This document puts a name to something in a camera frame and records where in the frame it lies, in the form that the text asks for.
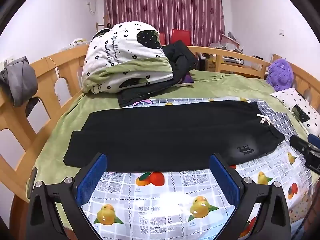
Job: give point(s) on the black pants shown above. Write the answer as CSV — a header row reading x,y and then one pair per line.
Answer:
x,y
162,135

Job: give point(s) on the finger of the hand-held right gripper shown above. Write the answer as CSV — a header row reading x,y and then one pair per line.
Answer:
x,y
300,143
314,139

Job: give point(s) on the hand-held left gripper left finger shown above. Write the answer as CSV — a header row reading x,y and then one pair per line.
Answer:
x,y
91,180

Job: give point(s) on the pile of bags and papers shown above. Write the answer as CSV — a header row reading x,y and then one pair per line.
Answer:
x,y
228,42

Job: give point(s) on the dark hanging cloth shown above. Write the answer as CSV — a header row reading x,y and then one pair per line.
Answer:
x,y
32,106

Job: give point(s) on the maroon flowered curtain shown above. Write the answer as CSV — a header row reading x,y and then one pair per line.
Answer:
x,y
162,5

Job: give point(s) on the grey checked cloth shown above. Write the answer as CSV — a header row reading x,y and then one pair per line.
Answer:
x,y
280,120

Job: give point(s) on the red chair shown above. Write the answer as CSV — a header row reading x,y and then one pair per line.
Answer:
x,y
180,36

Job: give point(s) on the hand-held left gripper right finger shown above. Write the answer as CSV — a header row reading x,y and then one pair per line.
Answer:
x,y
225,180

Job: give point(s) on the purple plush toy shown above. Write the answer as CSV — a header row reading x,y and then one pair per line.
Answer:
x,y
280,73

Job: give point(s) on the wooden bed frame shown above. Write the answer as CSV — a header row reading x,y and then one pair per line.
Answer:
x,y
15,140

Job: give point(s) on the fruit-printed plastic sheet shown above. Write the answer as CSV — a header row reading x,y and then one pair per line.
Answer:
x,y
175,187

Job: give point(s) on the white floral folded quilt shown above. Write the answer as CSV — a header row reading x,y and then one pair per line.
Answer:
x,y
120,52

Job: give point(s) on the purple cloth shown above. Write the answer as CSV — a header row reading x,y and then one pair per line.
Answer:
x,y
187,80

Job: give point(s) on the white floral pillow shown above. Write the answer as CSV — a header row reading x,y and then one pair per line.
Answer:
x,y
287,97

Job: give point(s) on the wooden coat rack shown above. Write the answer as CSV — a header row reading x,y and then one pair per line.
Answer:
x,y
100,25

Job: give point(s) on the cardboard box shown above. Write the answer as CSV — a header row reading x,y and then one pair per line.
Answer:
x,y
211,63

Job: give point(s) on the black jacket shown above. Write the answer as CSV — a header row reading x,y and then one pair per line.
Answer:
x,y
180,55

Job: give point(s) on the white wall switch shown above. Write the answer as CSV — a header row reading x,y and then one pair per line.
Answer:
x,y
282,32

